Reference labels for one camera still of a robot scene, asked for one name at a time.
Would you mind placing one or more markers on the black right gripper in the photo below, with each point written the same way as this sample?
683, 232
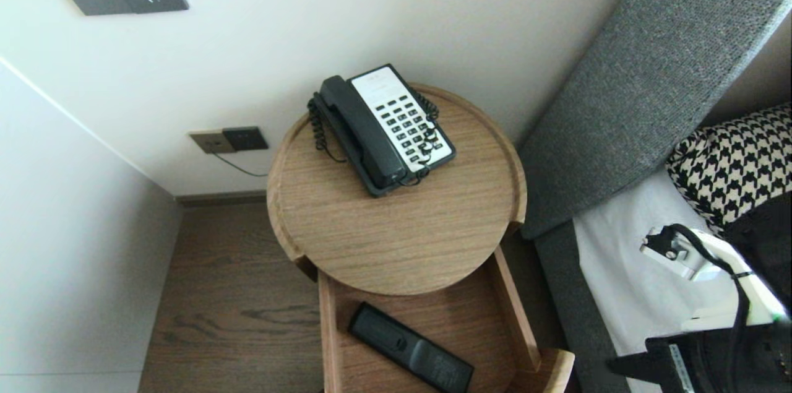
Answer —
705, 362

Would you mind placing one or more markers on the round wooden side table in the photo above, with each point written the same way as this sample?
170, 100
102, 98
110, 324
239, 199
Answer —
470, 319

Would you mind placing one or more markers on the black remote control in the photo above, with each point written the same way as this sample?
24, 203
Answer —
408, 346

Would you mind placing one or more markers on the white bed sheet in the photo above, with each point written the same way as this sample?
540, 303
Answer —
619, 294

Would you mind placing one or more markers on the houndstooth pillow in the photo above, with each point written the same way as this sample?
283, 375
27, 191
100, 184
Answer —
736, 164

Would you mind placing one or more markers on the grey upholstered headboard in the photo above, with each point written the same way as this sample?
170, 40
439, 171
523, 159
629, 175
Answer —
649, 71

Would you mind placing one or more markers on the round wooden bedside table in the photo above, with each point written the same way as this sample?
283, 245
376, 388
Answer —
371, 238

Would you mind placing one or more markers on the black telephone handset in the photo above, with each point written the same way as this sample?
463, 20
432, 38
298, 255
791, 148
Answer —
362, 132

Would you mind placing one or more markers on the wooden baseboard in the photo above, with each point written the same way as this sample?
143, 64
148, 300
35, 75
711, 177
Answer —
219, 199

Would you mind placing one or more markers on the grey upholstered bed frame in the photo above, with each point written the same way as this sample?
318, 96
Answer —
569, 294

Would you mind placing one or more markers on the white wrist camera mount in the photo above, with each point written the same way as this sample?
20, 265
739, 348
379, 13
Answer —
724, 257

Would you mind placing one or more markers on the black wall socket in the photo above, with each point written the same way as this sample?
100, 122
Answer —
246, 139

